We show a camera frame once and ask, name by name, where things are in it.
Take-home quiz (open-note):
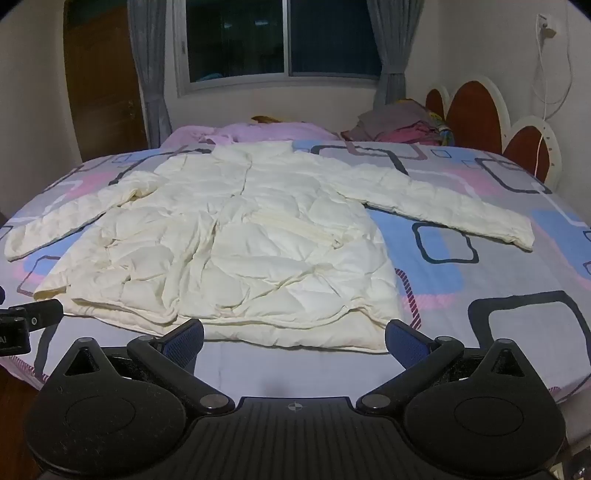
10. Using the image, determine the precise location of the brown and white headboard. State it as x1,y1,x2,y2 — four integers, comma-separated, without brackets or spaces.
424,75,563,191

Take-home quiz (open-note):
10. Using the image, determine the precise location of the white cable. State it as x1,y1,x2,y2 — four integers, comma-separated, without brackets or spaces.
530,28,579,182

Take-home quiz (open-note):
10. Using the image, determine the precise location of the pink blanket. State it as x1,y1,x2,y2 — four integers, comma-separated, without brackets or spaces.
159,119,343,149

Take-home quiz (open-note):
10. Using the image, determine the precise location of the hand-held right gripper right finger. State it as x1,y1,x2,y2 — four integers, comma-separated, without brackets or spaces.
355,318,546,412

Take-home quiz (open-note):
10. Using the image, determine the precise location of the window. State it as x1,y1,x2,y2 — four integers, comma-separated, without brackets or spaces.
177,0,394,96

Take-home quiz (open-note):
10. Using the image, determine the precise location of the dark pink folded garment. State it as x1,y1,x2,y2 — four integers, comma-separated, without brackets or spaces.
373,121,445,145

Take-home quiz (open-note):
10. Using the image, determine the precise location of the grey curtain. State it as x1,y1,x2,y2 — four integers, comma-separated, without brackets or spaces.
366,0,426,106
126,0,186,149

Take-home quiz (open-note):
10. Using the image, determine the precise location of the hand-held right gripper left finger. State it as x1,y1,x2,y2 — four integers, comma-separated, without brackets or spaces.
46,318,236,412

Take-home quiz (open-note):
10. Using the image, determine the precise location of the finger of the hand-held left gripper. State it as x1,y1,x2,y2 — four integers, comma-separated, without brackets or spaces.
0,299,64,332

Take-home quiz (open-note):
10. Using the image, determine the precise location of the wooden door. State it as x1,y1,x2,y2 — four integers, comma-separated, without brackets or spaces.
62,0,149,163

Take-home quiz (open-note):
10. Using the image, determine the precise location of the white puffer jacket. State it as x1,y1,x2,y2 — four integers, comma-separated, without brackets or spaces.
4,141,536,355

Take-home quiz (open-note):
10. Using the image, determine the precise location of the colourful printed cloth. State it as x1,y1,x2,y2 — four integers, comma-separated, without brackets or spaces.
427,108,457,147

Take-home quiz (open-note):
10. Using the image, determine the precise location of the patterned bed sheet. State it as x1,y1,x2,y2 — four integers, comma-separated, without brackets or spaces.
0,137,591,408

